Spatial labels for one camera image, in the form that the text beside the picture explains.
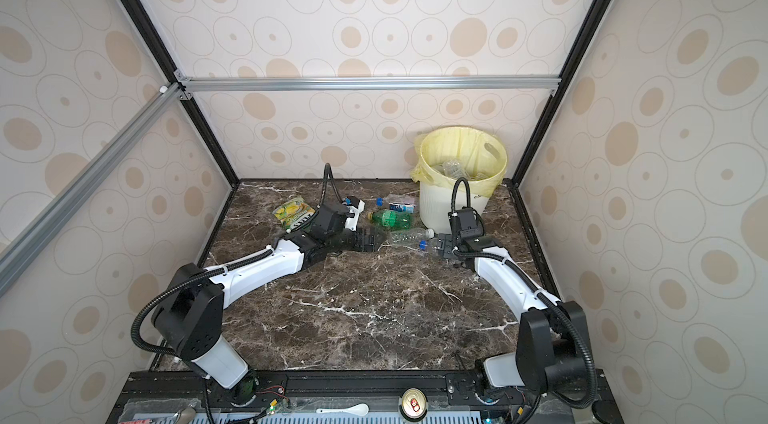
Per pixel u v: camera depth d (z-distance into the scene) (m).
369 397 0.73
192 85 0.90
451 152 1.02
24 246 0.52
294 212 1.07
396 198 1.13
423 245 0.99
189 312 0.45
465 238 0.67
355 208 0.78
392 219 1.04
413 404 0.62
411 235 1.02
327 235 0.67
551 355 0.42
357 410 0.70
